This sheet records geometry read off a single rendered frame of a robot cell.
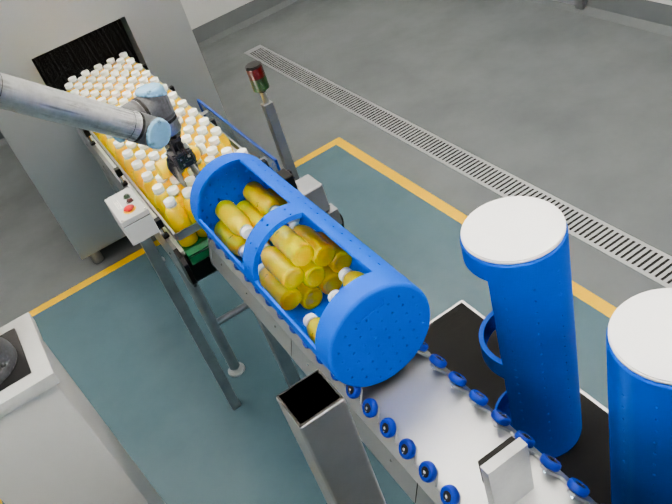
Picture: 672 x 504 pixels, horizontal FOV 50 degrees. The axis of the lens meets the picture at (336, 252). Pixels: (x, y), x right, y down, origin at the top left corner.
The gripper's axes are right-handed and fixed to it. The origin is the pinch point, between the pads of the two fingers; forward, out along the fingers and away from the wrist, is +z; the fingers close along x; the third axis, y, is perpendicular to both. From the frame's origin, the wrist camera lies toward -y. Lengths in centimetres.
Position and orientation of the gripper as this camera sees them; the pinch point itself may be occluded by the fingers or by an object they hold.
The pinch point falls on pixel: (190, 180)
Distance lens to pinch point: 255.6
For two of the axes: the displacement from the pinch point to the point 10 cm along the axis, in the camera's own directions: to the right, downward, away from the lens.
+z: 2.5, 7.5, 6.2
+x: 8.2, -5.0, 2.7
